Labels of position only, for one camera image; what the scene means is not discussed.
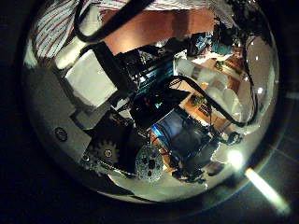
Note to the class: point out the striped shirt person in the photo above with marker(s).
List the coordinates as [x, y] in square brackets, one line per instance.
[53, 28]

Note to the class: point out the white plastic containers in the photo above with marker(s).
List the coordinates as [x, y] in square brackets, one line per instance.
[219, 90]

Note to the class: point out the blue lit screen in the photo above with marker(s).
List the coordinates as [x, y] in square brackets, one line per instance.
[180, 132]

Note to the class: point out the bright round lamp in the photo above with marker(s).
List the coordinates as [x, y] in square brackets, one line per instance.
[235, 158]

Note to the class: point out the equipment rack with blue lights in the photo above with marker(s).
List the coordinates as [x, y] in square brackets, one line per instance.
[149, 71]

